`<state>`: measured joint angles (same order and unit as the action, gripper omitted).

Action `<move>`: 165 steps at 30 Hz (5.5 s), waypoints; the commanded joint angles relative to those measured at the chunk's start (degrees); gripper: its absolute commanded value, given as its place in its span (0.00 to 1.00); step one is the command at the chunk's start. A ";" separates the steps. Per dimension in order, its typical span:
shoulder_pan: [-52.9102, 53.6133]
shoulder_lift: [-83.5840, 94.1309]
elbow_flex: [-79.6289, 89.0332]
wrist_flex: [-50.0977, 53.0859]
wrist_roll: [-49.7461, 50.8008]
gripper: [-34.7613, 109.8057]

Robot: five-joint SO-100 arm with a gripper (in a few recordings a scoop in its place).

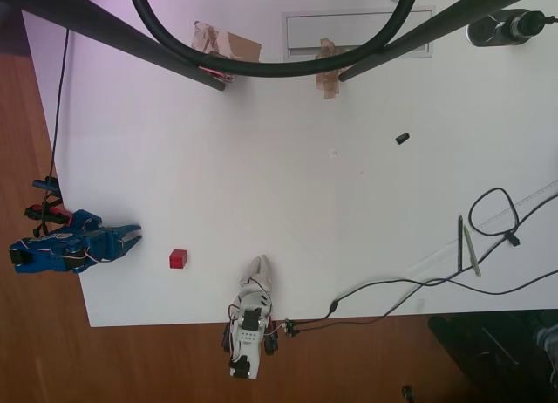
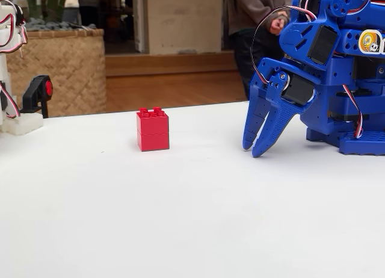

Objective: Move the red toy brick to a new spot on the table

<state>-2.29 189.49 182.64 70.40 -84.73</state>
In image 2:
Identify woven wicker planter basket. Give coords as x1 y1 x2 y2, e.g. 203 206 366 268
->
5 28 108 118

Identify red white black base cable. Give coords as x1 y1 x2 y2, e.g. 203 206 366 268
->
342 84 364 140

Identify grey stones in planter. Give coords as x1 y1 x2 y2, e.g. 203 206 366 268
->
23 17 97 31

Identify white arm servo cable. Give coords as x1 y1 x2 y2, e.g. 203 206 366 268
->
0 0 28 54
0 81 21 119

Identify person in brown sweater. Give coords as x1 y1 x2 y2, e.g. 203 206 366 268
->
227 0 304 100

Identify person's bare hand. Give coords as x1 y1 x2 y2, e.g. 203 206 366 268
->
269 11 291 36

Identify black clamp with red knob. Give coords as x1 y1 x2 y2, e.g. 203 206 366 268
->
20 75 54 119

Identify red white black arm cable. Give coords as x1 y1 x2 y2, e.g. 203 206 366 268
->
300 0 374 20

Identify green plants in planter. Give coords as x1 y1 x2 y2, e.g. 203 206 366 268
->
25 0 70 23

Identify red white black gripper cable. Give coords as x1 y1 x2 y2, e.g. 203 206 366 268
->
251 5 317 86

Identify red toy brick block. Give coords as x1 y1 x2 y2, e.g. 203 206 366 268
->
136 107 170 152

